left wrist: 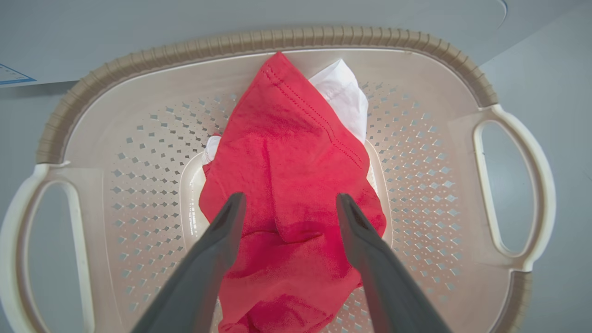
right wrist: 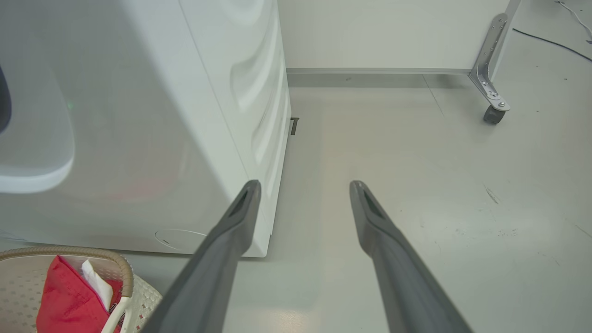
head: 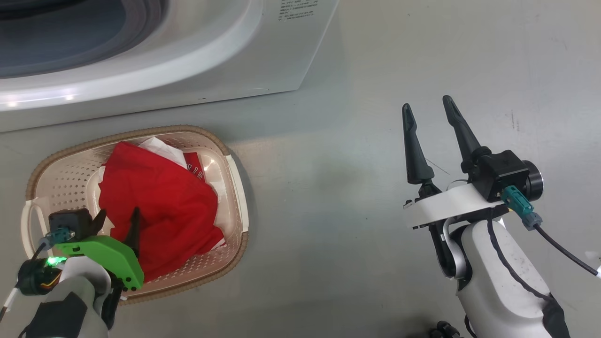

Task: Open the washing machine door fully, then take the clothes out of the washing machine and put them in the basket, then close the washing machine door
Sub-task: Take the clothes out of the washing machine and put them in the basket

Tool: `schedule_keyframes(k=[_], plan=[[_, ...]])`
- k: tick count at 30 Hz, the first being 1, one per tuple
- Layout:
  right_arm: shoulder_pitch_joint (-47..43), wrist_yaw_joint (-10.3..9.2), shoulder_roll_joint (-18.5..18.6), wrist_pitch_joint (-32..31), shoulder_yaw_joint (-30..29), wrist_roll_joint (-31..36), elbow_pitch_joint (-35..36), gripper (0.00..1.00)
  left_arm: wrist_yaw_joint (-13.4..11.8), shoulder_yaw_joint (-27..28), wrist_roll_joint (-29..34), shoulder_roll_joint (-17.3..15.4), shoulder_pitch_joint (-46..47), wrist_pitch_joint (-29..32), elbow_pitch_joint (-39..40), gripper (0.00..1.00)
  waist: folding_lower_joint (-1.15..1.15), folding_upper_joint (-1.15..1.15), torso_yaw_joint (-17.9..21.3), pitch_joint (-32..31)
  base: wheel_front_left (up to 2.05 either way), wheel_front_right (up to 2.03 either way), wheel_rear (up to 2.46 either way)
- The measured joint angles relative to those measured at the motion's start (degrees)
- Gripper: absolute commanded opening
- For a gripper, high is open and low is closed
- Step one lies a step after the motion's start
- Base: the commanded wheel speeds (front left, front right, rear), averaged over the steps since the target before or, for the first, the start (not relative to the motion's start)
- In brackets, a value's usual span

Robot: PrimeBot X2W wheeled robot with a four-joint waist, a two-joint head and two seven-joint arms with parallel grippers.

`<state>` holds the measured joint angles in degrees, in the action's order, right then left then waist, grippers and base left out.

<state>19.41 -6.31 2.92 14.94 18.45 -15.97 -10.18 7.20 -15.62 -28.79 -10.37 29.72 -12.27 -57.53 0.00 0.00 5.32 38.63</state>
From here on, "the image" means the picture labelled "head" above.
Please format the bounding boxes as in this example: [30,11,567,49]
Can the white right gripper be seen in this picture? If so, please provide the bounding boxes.
[402,95,511,230]

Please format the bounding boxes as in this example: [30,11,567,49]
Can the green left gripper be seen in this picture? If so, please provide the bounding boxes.
[55,207,145,292]

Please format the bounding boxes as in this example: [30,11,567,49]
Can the red and white garment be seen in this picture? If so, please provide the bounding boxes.
[96,136,227,283]

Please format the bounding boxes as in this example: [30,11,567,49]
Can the beige perforated laundry basket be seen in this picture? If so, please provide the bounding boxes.
[21,124,249,306]

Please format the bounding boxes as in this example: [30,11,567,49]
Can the white front-load washing machine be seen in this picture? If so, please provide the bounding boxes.
[0,0,339,133]

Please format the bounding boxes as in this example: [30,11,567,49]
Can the teal left camera cable connector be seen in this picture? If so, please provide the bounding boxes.
[40,228,76,247]

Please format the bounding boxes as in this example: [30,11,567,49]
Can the teal camera cable connector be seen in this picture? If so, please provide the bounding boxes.
[40,228,76,247]
[500,185,543,230]

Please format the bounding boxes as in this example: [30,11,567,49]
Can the teal right camera cable connector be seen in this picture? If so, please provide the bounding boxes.
[500,185,543,230]

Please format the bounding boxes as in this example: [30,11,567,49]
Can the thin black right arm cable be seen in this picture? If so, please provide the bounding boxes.
[486,211,555,302]

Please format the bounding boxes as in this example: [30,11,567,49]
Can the black right camera cable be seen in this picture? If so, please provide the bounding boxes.
[533,223,601,277]

